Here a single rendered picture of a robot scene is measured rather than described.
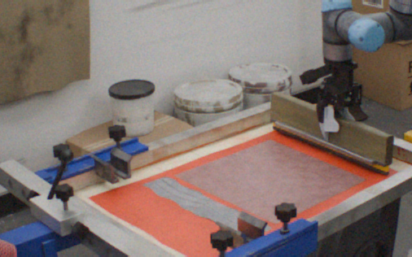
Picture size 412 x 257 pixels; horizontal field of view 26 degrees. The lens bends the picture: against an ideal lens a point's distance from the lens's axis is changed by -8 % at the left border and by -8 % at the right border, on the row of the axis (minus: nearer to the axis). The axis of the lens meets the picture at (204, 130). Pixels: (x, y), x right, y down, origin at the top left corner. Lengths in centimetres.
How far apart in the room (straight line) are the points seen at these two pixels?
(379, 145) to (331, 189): 16
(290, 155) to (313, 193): 21
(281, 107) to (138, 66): 209
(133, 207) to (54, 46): 202
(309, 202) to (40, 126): 228
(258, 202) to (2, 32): 204
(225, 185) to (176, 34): 240
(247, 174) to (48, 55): 197
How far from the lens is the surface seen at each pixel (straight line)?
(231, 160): 230
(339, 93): 221
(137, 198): 214
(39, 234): 182
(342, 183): 217
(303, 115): 235
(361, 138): 222
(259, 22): 486
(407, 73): 523
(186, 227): 200
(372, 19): 210
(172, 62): 455
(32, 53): 403
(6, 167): 213
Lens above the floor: 189
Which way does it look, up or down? 22 degrees down
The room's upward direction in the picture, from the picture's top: 2 degrees counter-clockwise
